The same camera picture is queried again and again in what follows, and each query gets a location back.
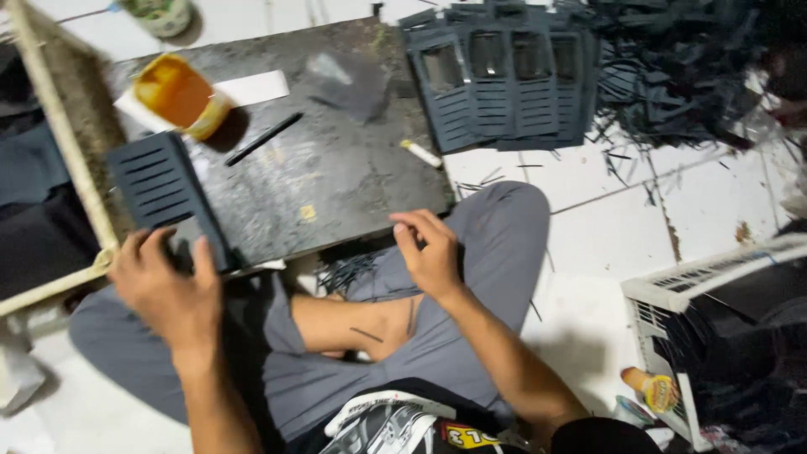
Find orange glue container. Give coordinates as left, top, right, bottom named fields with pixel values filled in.
left=132, top=53, right=234, bottom=141

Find person's bare leg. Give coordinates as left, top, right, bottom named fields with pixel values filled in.
left=290, top=293, right=425, bottom=363

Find pile of thin black strips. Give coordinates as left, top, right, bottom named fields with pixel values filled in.
left=315, top=249, right=392, bottom=296

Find person's right hand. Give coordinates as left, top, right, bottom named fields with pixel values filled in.
left=389, top=210, right=465, bottom=305

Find row of slotted window cutouts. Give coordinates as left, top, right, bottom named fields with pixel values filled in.
left=398, top=3, right=600, bottom=154

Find white paper strip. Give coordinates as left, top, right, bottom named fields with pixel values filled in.
left=113, top=69, right=291, bottom=133

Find black work board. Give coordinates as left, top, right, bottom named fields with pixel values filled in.
left=104, top=16, right=455, bottom=272

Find small white tube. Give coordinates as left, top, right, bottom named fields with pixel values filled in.
left=400, top=139, right=443, bottom=169

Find person's left hand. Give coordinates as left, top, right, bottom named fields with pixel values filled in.
left=107, top=228, right=223, bottom=358

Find heap of black scraps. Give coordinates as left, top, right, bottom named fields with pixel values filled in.
left=580, top=0, right=807, bottom=152

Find yellow squeeze bottle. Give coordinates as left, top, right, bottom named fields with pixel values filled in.
left=621, top=367, right=680, bottom=414

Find person's grey trousers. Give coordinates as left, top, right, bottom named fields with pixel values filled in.
left=68, top=181, right=552, bottom=442

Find wooden framed crate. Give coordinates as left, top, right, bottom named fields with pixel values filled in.
left=0, top=0, right=136, bottom=316

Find pale round jar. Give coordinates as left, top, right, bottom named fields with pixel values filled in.
left=116, top=0, right=195, bottom=39

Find person's black printed shirt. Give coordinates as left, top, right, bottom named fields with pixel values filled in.
left=315, top=378, right=663, bottom=454

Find crumpled white bag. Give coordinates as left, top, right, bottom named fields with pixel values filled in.
left=0, top=315, right=48, bottom=417

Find white plastic basket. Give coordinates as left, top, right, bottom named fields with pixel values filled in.
left=621, top=233, right=807, bottom=451

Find thin black stick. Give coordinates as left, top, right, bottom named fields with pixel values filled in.
left=224, top=111, right=305, bottom=168

